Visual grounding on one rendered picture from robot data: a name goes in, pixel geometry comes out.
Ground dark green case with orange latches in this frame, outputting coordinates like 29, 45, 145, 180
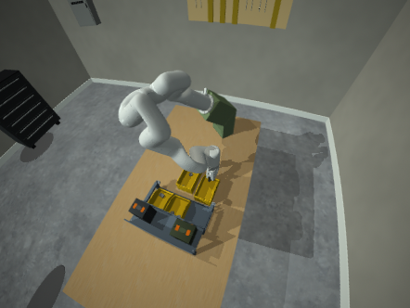
169, 218, 198, 245

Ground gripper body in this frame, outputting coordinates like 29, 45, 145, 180
206, 167, 219, 181

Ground yellow bin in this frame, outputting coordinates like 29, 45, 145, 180
148, 188, 174, 210
194, 174, 220, 206
165, 195, 191, 219
176, 170, 202, 194

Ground dark grey case with handle slot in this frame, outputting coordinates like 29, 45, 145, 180
129, 199, 157, 224

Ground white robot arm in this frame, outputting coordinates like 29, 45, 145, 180
119, 71, 221, 173

